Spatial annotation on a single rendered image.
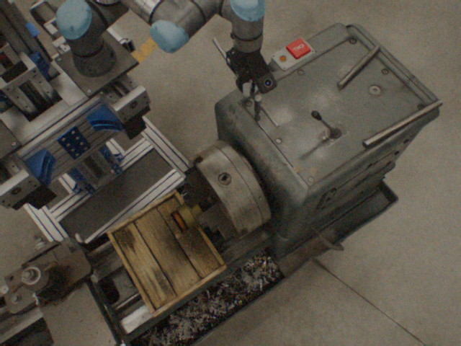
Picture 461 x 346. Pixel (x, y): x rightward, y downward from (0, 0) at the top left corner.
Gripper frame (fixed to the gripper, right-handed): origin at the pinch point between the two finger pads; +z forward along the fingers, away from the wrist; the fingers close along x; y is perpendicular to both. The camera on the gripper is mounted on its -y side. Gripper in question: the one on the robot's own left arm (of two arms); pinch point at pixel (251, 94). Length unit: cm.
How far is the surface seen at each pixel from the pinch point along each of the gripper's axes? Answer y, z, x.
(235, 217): -24.2, 16.6, 22.1
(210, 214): -16.8, 24.2, 27.1
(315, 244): -38, 81, -10
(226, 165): -10.5, 11.2, 16.2
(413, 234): -59, 135, -75
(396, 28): 60, 135, -171
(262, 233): -26, 48, 12
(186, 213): -12.8, 22.7, 33.3
